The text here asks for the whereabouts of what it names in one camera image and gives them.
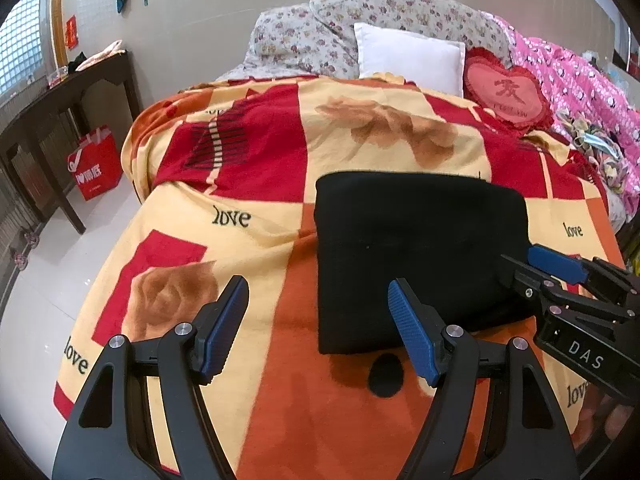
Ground red shopping bag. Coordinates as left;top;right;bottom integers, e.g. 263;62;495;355
67;125;124;202

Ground blue face mask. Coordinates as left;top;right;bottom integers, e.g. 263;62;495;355
575;127;621;157

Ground dark slatted panel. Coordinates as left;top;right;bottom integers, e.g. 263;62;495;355
0;105;71;261

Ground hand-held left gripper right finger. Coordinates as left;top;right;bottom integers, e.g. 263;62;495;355
388;278;581;480

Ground red heart cushion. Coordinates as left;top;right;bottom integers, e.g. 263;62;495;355
462;47;556;136

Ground pink cloth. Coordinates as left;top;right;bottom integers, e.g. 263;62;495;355
76;40;125;71

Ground pink printed quilt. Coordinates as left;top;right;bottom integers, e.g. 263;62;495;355
482;10;640;171

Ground person's right hand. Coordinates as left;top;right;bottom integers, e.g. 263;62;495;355
575;386;640;454

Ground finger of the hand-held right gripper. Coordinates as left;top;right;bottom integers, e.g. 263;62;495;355
527;244;640;306
501;254;629;322

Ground white pillow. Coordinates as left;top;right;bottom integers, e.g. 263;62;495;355
353;22;467;97

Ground black pants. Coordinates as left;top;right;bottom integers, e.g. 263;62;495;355
314;171;538;356

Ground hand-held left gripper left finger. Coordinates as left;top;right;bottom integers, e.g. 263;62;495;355
52;276;250;480

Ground dark wooden table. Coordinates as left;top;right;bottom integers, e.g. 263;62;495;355
0;49;143;236

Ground multicoloured floral cloth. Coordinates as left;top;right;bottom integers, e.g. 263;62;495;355
550;107;636;233

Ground grey floral pillow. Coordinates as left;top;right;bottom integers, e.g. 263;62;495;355
309;0;513;73
242;4;361;79

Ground glass block window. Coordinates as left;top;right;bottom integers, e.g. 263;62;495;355
0;0;57;97

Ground red orange printed blanket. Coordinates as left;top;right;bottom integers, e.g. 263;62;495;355
52;74;631;480

